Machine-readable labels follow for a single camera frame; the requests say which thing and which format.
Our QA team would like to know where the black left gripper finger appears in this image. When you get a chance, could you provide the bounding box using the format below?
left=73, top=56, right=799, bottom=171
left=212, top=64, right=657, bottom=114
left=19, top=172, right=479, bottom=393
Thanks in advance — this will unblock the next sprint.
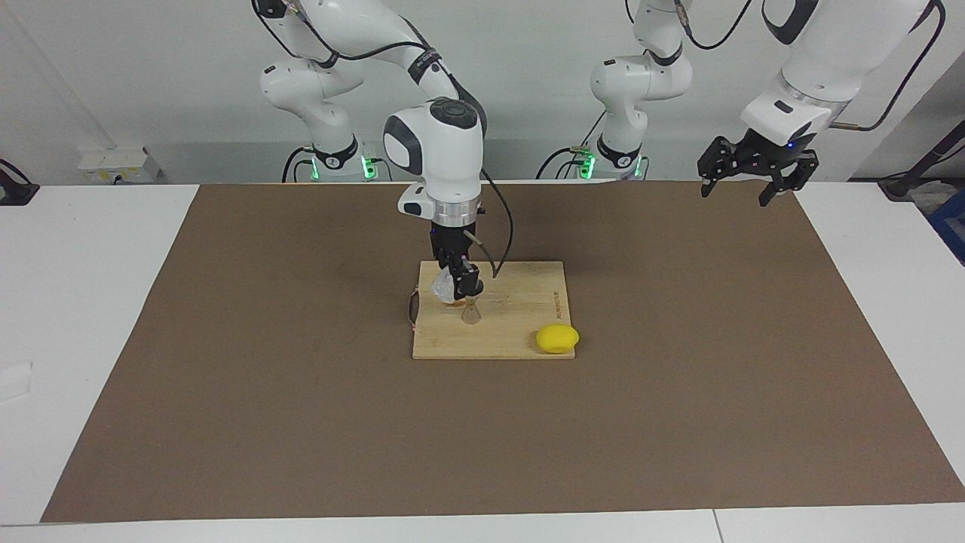
left=759, top=155, right=820, bottom=207
left=697, top=137, right=743, bottom=198

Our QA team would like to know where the wooden cutting board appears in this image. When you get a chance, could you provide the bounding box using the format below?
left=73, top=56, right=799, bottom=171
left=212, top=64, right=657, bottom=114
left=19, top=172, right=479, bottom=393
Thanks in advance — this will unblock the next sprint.
left=407, top=261, right=576, bottom=360

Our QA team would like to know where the yellow lemon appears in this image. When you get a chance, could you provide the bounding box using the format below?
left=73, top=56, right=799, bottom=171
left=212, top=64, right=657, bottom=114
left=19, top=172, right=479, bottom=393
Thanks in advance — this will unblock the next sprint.
left=535, top=324, right=581, bottom=354

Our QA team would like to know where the black stand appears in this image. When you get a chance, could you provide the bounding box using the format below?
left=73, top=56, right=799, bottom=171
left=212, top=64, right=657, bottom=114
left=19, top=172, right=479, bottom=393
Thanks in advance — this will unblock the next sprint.
left=878, top=119, right=965, bottom=201

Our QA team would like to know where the brown table mat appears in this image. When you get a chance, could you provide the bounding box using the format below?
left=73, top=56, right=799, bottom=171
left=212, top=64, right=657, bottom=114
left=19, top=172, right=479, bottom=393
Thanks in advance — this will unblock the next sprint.
left=40, top=179, right=965, bottom=523

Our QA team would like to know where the white tape patch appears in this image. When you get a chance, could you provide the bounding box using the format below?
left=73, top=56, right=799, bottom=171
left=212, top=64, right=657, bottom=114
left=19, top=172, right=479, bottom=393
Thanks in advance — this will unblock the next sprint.
left=0, top=362, right=35, bottom=403

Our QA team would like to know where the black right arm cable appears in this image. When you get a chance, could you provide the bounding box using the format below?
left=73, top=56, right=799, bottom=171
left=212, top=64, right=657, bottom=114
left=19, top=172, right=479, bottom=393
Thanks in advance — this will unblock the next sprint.
left=256, top=0, right=515, bottom=280

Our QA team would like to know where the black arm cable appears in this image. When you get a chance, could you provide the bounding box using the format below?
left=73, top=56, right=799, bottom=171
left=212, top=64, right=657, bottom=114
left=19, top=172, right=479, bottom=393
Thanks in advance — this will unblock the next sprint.
left=624, top=0, right=947, bottom=133
left=256, top=0, right=515, bottom=280

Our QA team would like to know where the black base cable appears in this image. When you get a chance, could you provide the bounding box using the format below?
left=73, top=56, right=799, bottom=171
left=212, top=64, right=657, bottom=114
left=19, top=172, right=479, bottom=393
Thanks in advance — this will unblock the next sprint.
left=283, top=147, right=314, bottom=182
left=537, top=113, right=608, bottom=179

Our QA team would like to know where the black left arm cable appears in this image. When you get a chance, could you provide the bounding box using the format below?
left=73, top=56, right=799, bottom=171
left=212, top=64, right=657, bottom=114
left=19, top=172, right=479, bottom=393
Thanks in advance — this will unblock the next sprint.
left=624, top=0, right=947, bottom=133

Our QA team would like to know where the black clamp mount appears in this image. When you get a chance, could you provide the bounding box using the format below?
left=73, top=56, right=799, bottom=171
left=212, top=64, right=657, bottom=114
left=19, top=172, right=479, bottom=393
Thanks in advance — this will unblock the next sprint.
left=0, top=158, right=40, bottom=206

